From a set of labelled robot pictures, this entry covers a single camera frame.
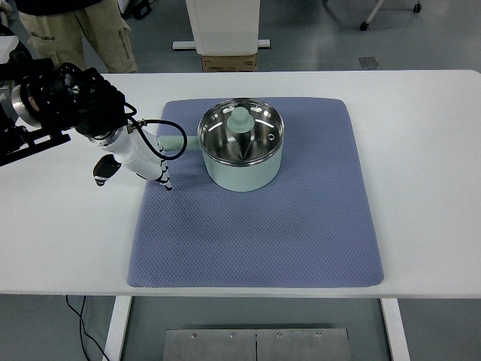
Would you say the white table leg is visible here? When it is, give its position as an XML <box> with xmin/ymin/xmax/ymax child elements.
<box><xmin>380</xmin><ymin>299</ymin><xmax>410</xmax><ymax>361</ymax></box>
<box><xmin>102</xmin><ymin>296</ymin><xmax>133</xmax><ymax>361</ymax></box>

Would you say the wheeled chair base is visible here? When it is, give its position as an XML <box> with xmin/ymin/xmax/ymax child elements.
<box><xmin>358</xmin><ymin>1</ymin><xmax>425</xmax><ymax>32</ymax></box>

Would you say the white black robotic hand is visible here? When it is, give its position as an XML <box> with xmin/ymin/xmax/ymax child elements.
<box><xmin>89</xmin><ymin>126</ymin><xmax>172</xmax><ymax>190</ymax></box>

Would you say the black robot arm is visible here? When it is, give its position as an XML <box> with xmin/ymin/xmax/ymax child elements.
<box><xmin>1</xmin><ymin>35</ymin><xmax>170</xmax><ymax>165</ymax></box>

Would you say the black floor cable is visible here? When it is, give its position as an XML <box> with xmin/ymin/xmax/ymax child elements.
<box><xmin>65</xmin><ymin>295</ymin><xmax>110</xmax><ymax>361</ymax></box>

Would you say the metal base plate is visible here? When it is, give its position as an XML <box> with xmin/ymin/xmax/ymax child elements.
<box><xmin>163</xmin><ymin>328</ymin><xmax>352</xmax><ymax>360</ymax></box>

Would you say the white cabinet on stand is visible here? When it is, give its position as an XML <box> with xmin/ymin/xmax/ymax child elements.
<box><xmin>172</xmin><ymin>0</ymin><xmax>271</xmax><ymax>56</ymax></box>

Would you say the cardboard box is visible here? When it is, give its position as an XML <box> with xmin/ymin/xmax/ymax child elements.
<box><xmin>201</xmin><ymin>53</ymin><xmax>257</xmax><ymax>72</ymax></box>

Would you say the blue quilted mat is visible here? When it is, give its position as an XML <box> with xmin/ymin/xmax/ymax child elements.
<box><xmin>127</xmin><ymin>98</ymin><xmax>384</xmax><ymax>288</ymax></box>

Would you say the person in khaki trousers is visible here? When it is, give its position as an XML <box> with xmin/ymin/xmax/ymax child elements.
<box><xmin>15</xmin><ymin>0</ymin><xmax>138</xmax><ymax>74</ymax></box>

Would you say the grey floor plate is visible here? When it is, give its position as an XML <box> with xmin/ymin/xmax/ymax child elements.
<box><xmin>358</xmin><ymin>56</ymin><xmax>380</xmax><ymax>70</ymax></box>

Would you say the white table right leg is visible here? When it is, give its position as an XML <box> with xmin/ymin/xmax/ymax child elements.
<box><xmin>380</xmin><ymin>299</ymin><xmax>410</xmax><ymax>361</ymax></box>

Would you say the white table left leg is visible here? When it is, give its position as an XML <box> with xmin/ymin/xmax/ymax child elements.
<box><xmin>102</xmin><ymin>296</ymin><xmax>133</xmax><ymax>361</ymax></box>

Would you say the green pot with handle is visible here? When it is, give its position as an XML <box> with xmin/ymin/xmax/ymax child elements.
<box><xmin>159</xmin><ymin>98</ymin><xmax>284</xmax><ymax>192</ymax></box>

